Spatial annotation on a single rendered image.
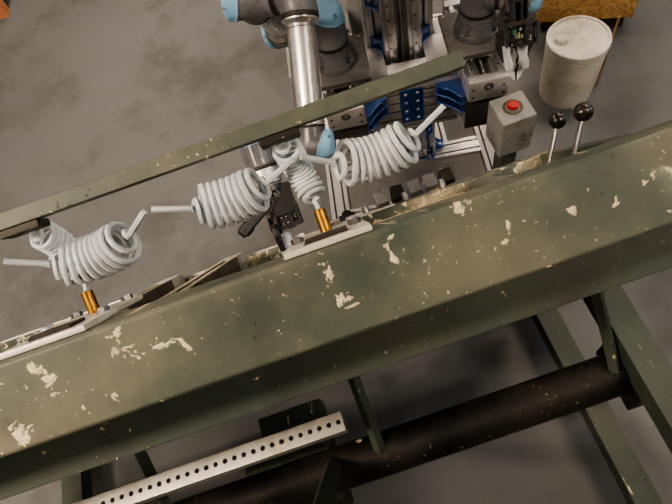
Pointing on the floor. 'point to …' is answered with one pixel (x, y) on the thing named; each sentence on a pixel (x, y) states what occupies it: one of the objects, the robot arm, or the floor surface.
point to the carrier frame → (475, 421)
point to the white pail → (573, 59)
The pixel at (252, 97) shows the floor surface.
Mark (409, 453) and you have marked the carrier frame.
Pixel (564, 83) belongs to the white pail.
